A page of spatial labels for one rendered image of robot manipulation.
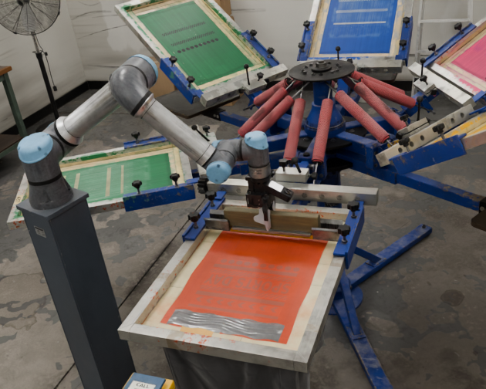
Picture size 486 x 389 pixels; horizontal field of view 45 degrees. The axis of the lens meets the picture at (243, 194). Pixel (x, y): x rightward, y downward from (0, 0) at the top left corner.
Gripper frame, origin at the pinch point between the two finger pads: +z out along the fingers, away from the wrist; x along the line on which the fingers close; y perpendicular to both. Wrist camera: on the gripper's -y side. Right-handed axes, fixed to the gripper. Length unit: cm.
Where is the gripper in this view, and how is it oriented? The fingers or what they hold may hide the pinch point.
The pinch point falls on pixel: (271, 224)
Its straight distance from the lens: 213.9
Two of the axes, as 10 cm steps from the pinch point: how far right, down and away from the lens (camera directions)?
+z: 1.2, 8.7, 4.8
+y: -9.3, -0.7, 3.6
